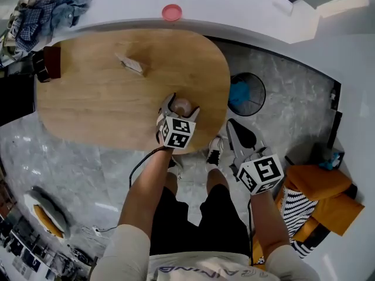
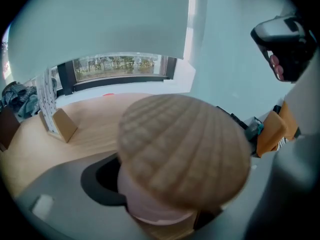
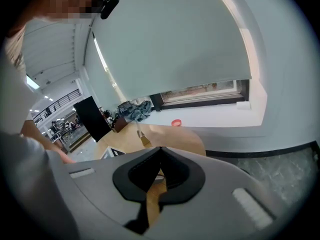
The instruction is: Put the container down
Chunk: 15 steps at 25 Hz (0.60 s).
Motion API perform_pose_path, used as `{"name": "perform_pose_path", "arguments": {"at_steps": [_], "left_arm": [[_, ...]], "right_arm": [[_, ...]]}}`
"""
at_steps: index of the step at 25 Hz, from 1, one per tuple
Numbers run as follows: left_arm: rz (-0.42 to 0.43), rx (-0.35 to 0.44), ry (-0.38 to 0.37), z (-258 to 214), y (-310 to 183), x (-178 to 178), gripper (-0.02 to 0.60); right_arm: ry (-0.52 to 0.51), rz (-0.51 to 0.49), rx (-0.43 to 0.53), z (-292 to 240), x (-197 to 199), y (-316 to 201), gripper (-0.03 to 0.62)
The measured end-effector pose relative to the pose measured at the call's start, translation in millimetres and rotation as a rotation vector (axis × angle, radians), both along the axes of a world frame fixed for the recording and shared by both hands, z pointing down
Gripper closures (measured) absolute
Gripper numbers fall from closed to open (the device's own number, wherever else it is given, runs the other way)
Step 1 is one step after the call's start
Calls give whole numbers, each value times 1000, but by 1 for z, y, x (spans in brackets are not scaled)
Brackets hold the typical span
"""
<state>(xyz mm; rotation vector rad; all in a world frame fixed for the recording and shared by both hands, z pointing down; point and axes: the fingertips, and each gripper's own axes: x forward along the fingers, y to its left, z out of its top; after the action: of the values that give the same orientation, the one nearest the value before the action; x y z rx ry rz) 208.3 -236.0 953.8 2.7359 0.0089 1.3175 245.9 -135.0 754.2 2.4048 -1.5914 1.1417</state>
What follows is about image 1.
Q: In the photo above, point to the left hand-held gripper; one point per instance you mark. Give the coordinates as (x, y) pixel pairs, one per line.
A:
(177, 133)

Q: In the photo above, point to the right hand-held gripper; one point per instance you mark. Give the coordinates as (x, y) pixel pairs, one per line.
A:
(262, 173)

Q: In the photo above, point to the person's left forearm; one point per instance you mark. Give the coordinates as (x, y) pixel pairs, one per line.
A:
(143, 192)

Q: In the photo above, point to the person's right forearm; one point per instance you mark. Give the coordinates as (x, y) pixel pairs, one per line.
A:
(268, 224)

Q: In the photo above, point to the wooden oval coffee table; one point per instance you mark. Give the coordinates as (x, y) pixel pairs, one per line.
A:
(102, 104)

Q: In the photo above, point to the person's right shoe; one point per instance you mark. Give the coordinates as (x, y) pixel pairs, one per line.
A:
(215, 154)

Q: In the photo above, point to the person's shoe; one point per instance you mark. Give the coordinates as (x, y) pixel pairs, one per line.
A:
(175, 167)
(215, 154)

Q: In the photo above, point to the person's right leg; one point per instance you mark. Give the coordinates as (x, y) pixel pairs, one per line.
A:
(217, 178)

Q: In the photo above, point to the person's leg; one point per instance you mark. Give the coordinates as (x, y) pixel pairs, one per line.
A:
(217, 178)
(171, 184)

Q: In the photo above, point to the black bin with blue bag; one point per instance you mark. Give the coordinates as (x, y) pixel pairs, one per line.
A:
(246, 94)

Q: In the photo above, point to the person's left shoe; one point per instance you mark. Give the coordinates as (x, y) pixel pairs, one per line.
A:
(175, 167)

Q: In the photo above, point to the person's left leg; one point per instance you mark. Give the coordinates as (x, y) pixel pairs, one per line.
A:
(171, 184)

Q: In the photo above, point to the black white striped pillow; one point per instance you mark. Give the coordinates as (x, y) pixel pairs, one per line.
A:
(297, 209)

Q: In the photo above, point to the blue cloth in black box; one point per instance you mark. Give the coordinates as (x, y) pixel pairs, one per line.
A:
(331, 159)

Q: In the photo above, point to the person's black shorts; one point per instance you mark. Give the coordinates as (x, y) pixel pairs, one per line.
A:
(211, 227)

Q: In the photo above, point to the pink round dish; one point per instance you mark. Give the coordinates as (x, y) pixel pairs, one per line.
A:
(172, 12)

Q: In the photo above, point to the orange floor cushion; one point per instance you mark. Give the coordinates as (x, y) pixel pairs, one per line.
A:
(325, 198)

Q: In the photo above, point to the person's white shirt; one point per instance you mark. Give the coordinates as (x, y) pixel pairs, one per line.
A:
(205, 266)

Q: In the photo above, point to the dark wooden box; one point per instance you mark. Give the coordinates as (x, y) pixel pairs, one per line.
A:
(51, 63)

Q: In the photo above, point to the white power strip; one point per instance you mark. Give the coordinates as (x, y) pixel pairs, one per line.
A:
(96, 231)

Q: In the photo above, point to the pile of blue clothes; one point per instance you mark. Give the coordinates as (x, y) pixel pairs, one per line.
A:
(44, 19)

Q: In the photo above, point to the white pet bed orange cushion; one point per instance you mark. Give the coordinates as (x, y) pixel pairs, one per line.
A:
(49, 212)

